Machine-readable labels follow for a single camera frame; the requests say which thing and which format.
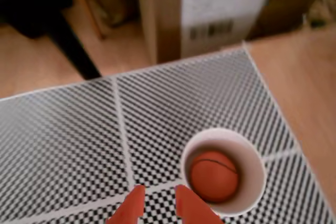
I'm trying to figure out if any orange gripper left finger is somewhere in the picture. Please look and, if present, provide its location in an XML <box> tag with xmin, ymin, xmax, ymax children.
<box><xmin>106</xmin><ymin>185</ymin><xmax>146</xmax><ymax>224</ymax></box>

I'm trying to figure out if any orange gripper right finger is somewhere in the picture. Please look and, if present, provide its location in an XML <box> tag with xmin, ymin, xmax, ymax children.
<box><xmin>175</xmin><ymin>185</ymin><xmax>224</xmax><ymax>224</ymax></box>

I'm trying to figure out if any small orange basketball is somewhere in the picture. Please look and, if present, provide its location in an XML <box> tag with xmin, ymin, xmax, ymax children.
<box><xmin>190</xmin><ymin>151</ymin><xmax>239</xmax><ymax>204</ymax></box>

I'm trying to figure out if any cream paper cup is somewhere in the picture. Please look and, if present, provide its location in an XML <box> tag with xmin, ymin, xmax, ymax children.
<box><xmin>180</xmin><ymin>127</ymin><xmax>268</xmax><ymax>218</ymax></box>

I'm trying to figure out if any black white checkerboard paper sheet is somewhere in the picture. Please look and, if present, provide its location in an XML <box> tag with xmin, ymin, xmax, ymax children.
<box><xmin>141</xmin><ymin>149</ymin><xmax>332</xmax><ymax>224</ymax></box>
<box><xmin>0</xmin><ymin>77</ymin><xmax>134</xmax><ymax>223</ymax></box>
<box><xmin>10</xmin><ymin>194</ymin><xmax>127</xmax><ymax>224</ymax></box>
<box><xmin>114</xmin><ymin>47</ymin><xmax>302</xmax><ymax>188</ymax></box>

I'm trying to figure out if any black furniture leg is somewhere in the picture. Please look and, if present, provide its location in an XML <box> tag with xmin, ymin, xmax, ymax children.
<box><xmin>0</xmin><ymin>0</ymin><xmax>102</xmax><ymax>80</ymax></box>

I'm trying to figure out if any cardboard box with white label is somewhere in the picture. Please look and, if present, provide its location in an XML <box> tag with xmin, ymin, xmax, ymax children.
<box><xmin>136</xmin><ymin>0</ymin><xmax>276</xmax><ymax>65</ymax></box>

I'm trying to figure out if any brown wooden furniture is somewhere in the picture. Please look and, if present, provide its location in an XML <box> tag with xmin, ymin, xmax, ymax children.
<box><xmin>246</xmin><ymin>0</ymin><xmax>332</xmax><ymax>41</ymax></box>

